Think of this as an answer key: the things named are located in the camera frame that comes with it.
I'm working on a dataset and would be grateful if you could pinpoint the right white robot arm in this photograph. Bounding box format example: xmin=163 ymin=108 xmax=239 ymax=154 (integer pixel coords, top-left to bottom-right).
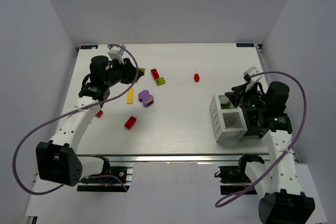
xmin=225 ymin=81 xmax=316 ymax=223

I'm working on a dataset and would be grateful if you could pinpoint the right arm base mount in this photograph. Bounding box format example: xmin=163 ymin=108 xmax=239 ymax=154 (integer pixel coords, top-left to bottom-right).
xmin=214 ymin=154 xmax=265 ymax=196

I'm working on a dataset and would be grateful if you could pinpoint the white slotted container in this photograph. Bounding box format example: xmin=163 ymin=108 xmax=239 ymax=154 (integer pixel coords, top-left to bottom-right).
xmin=209 ymin=94 xmax=247 ymax=143

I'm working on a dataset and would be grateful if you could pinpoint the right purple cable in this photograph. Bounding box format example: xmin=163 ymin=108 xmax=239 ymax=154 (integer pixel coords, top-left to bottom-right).
xmin=215 ymin=71 xmax=307 ymax=208

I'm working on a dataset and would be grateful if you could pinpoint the purple cable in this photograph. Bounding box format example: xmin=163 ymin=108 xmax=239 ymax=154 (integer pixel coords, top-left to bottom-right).
xmin=215 ymin=71 xmax=307 ymax=208
xmin=12 ymin=44 xmax=139 ymax=195

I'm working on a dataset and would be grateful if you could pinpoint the red lego brick top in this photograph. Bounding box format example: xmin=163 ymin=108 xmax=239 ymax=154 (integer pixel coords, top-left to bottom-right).
xmin=150 ymin=69 xmax=160 ymax=80

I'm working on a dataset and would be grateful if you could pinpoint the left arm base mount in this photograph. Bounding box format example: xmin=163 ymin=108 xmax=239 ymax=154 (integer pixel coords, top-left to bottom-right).
xmin=77 ymin=163 xmax=133 ymax=193

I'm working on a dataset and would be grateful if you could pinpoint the small red lego right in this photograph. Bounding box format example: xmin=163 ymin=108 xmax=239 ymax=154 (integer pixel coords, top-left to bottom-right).
xmin=194 ymin=73 xmax=200 ymax=82

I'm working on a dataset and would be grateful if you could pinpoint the long yellow lego plate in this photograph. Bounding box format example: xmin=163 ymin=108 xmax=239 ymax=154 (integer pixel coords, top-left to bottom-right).
xmin=127 ymin=88 xmax=134 ymax=104

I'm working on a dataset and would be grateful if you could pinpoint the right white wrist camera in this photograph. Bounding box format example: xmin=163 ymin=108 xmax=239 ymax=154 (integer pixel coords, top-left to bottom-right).
xmin=243 ymin=66 xmax=262 ymax=92

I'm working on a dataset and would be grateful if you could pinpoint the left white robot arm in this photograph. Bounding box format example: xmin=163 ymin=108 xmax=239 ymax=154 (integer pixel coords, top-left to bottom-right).
xmin=36 ymin=56 xmax=144 ymax=186

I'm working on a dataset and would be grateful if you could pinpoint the black slotted container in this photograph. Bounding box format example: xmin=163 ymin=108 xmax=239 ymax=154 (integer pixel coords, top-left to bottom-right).
xmin=242 ymin=107 xmax=264 ymax=138

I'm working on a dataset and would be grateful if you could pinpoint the green lego brick top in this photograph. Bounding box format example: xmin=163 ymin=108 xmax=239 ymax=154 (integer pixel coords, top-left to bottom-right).
xmin=155 ymin=77 xmax=166 ymax=86

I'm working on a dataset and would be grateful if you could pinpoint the left blue corner label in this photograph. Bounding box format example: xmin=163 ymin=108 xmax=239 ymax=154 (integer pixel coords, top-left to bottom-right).
xmin=80 ymin=45 xmax=98 ymax=50

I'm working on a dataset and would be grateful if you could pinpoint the long green lego brick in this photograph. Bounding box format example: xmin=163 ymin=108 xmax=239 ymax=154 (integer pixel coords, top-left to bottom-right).
xmin=220 ymin=103 xmax=232 ymax=110

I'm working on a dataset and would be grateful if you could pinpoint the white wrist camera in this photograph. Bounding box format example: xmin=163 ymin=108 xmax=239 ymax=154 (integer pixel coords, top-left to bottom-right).
xmin=108 ymin=44 xmax=125 ymax=65
xmin=243 ymin=66 xmax=262 ymax=92

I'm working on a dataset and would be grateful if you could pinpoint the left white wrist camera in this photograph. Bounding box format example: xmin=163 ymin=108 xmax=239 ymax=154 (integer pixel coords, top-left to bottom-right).
xmin=108 ymin=44 xmax=125 ymax=65

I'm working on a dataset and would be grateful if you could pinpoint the purple butterfly lego block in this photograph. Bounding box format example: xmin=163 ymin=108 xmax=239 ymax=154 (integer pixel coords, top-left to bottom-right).
xmin=138 ymin=90 xmax=154 ymax=107

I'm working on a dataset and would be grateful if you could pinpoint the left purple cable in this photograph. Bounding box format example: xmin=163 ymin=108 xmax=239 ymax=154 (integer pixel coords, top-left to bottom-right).
xmin=12 ymin=44 xmax=139 ymax=195

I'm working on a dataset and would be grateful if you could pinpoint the red lego brick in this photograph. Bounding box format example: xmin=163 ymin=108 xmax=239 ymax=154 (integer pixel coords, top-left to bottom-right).
xmin=150 ymin=69 xmax=160 ymax=80
xmin=95 ymin=110 xmax=103 ymax=118
xmin=124 ymin=116 xmax=137 ymax=130

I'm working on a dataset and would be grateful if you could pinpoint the right blue corner label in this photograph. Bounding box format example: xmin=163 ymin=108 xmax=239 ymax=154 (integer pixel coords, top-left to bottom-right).
xmin=236 ymin=43 xmax=255 ymax=48

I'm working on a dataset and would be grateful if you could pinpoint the blue corner label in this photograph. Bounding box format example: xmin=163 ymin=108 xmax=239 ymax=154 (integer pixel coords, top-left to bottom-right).
xmin=80 ymin=45 xmax=98 ymax=50
xmin=236 ymin=43 xmax=255 ymax=48

